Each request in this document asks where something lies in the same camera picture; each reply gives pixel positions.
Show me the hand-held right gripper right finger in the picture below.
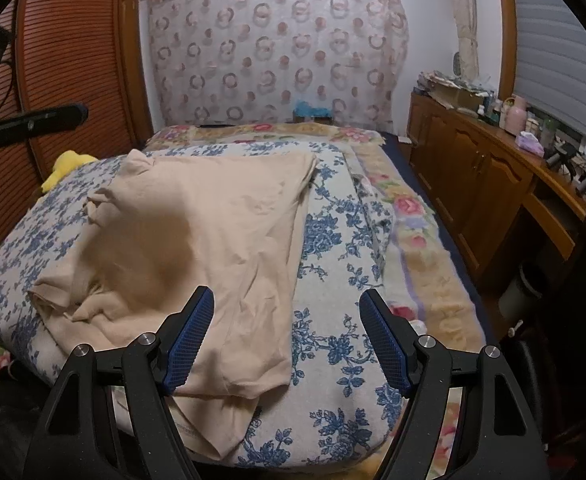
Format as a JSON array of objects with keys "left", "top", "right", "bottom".
[{"left": 360, "top": 288, "right": 548, "bottom": 480}]

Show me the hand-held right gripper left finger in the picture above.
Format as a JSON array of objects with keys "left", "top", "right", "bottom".
[{"left": 20, "top": 286, "right": 215, "bottom": 480}]

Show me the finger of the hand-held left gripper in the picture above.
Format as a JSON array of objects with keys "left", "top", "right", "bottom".
[{"left": 0, "top": 103, "right": 90, "bottom": 144}]

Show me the beige printed t-shirt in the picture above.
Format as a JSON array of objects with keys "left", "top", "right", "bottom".
[{"left": 27, "top": 149, "right": 319, "bottom": 466}]

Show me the yellow plush toy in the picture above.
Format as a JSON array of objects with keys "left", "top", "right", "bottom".
[{"left": 40, "top": 150, "right": 99, "bottom": 195}]

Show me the brown wooden wardrobe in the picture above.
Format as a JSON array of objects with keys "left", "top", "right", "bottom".
[{"left": 0, "top": 0, "right": 154, "bottom": 261}]

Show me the blue floral white quilt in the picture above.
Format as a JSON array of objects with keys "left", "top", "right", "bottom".
[{"left": 0, "top": 141, "right": 411, "bottom": 471}]

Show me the pink rose floral blanket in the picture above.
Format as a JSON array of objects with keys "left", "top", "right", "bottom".
[{"left": 0, "top": 122, "right": 488, "bottom": 480}]

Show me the white trash bin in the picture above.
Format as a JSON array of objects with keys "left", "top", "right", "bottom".
[{"left": 498, "top": 262, "right": 544, "bottom": 322}]

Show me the brown wooden cabinet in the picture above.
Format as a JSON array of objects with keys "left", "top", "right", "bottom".
[{"left": 405, "top": 87, "right": 586, "bottom": 291}]

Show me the small blue box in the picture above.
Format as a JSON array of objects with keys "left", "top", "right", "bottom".
[{"left": 293, "top": 101, "right": 334, "bottom": 125}]

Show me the purple tissue pack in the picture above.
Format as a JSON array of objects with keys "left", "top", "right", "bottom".
[{"left": 515, "top": 131, "right": 544, "bottom": 156}]

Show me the pink thermos bottle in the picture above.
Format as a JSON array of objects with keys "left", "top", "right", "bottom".
[{"left": 503, "top": 95, "right": 530, "bottom": 136}]

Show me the tied beige curtain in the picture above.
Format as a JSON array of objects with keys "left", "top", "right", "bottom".
[{"left": 443, "top": 0, "right": 480, "bottom": 81}]

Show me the white window blind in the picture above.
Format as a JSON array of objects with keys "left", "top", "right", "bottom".
[{"left": 513, "top": 0, "right": 586, "bottom": 146}]

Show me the ring patterned hanging cloth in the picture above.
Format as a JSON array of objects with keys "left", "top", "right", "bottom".
[{"left": 140, "top": 0, "right": 411, "bottom": 133}]

